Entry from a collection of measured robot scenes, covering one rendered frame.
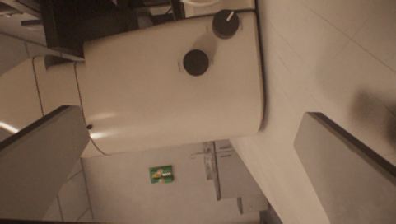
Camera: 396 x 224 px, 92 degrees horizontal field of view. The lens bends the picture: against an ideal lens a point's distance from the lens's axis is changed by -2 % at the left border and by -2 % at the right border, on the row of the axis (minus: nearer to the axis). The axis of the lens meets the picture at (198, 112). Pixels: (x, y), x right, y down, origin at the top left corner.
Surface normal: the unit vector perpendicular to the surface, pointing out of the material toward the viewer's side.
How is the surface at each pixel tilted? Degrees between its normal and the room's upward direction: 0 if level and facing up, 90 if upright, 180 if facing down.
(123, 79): 90
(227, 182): 90
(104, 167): 90
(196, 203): 90
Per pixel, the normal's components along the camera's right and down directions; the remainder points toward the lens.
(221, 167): 0.00, 0.10
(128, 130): 0.06, 0.47
